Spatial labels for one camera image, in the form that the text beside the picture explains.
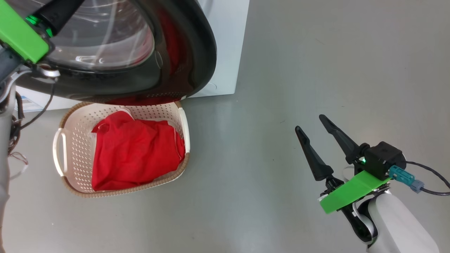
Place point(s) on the plain red garment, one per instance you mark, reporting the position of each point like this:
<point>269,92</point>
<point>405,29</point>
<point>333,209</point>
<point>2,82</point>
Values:
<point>133,154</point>

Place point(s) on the cream perforated laundry basket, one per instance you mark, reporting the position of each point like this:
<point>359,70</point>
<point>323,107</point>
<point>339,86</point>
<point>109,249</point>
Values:
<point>81,140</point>

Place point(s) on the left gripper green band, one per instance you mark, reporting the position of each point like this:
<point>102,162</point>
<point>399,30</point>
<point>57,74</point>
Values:
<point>17,35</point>

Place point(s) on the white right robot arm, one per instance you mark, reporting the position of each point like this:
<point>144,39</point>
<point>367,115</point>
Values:
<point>400,228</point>

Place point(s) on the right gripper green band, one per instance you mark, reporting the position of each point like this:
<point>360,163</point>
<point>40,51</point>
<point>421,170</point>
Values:
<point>351,193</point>

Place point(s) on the white washing machine body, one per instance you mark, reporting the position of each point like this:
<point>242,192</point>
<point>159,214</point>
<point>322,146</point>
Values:
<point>228,42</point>

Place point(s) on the teal right camera connector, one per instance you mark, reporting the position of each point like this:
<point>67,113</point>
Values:
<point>404,175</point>

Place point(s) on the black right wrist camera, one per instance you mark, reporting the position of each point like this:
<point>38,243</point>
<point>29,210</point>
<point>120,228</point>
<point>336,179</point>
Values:
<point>383,158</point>

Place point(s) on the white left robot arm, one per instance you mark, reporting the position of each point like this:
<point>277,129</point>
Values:
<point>4,140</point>

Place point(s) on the dark washing machine door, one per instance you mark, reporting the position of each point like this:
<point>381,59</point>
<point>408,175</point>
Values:
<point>182,52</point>

